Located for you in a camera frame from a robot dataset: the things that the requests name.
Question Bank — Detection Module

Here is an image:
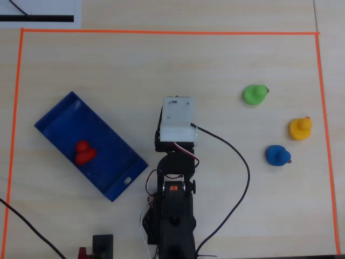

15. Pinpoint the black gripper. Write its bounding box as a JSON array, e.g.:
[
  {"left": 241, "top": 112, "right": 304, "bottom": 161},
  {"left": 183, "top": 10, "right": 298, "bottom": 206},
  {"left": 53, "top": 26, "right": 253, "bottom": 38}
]
[{"left": 154, "top": 106, "right": 195, "bottom": 154}]

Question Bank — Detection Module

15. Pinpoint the red rubber duck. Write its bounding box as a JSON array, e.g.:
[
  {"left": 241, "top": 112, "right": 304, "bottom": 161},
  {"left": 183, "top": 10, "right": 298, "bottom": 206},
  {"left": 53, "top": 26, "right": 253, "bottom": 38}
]
[{"left": 74, "top": 140, "right": 98, "bottom": 166}]

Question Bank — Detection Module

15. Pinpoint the blue plastic box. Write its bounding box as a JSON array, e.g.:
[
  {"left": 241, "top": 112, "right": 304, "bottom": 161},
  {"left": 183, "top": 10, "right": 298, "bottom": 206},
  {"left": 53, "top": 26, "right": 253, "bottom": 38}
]
[{"left": 34, "top": 91, "right": 149, "bottom": 203}]

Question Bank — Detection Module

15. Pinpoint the green rubber duck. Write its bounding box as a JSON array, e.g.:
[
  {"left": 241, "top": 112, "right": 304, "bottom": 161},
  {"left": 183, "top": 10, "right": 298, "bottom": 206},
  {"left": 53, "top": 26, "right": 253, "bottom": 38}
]
[{"left": 242, "top": 84, "right": 271, "bottom": 106}]

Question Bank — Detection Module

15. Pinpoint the blue rubber duck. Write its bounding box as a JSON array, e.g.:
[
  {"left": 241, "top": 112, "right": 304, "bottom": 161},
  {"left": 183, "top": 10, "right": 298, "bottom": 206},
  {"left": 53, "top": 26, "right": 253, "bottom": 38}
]
[{"left": 265, "top": 145, "right": 292, "bottom": 167}]

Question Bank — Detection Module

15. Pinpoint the yellow rubber duck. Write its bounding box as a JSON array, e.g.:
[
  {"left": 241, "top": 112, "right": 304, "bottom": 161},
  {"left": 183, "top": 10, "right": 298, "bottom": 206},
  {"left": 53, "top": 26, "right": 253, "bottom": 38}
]
[{"left": 288, "top": 116, "right": 313, "bottom": 140}]

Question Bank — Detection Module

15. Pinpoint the orange tape strip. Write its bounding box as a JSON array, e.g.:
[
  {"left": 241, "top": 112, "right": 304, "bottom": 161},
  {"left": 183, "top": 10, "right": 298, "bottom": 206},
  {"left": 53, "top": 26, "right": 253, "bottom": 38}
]
[
  {"left": 1, "top": 28, "right": 25, "bottom": 259},
  {"left": 315, "top": 33, "right": 341, "bottom": 256},
  {"left": 20, "top": 28, "right": 321, "bottom": 36}
]

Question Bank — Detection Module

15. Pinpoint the black bar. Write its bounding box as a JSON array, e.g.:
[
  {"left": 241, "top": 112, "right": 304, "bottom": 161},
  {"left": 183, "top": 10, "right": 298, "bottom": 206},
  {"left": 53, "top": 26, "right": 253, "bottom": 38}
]
[{"left": 0, "top": 15, "right": 74, "bottom": 23}]

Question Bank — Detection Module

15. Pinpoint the white paper sheet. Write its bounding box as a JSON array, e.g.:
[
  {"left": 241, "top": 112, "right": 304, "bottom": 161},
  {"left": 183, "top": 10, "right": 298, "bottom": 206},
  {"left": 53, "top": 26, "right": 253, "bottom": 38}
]
[{"left": 0, "top": 0, "right": 82, "bottom": 29}]

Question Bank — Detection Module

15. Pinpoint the red white servo wire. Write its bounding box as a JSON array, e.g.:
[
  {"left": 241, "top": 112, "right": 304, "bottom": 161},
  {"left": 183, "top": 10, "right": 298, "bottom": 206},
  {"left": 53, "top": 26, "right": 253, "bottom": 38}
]
[
  {"left": 173, "top": 141, "right": 201, "bottom": 170},
  {"left": 146, "top": 168, "right": 164, "bottom": 199}
]

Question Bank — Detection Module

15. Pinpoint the white camera housing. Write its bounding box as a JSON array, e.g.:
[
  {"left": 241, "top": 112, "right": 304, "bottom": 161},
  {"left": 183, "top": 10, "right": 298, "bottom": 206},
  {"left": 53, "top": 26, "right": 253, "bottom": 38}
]
[{"left": 158, "top": 96, "right": 199, "bottom": 143}]

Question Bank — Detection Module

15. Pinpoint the black camera cable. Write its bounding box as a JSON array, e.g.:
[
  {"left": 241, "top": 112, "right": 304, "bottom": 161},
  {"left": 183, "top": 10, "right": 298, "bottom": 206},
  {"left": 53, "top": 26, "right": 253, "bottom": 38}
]
[{"left": 190, "top": 122, "right": 251, "bottom": 254}]

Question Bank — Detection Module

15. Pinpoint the white wire bundle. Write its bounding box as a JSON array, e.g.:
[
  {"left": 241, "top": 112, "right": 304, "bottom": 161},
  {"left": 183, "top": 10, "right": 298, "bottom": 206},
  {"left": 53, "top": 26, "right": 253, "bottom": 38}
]
[{"left": 139, "top": 201, "right": 160, "bottom": 258}]

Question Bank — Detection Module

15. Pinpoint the black clamp with red handle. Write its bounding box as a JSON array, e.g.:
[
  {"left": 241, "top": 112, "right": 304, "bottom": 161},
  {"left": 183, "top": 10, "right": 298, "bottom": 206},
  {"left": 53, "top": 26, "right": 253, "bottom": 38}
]
[{"left": 78, "top": 234, "right": 114, "bottom": 259}]

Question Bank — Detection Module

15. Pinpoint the black power cable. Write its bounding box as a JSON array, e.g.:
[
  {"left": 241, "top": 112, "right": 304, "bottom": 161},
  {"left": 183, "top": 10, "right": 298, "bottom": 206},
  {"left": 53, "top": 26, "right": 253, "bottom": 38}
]
[{"left": 0, "top": 197, "right": 67, "bottom": 259}]

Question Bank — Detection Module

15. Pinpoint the thin black cable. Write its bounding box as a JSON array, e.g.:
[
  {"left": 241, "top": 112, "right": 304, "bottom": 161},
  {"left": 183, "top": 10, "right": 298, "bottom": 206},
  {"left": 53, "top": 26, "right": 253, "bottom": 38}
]
[{"left": 9, "top": 0, "right": 31, "bottom": 16}]

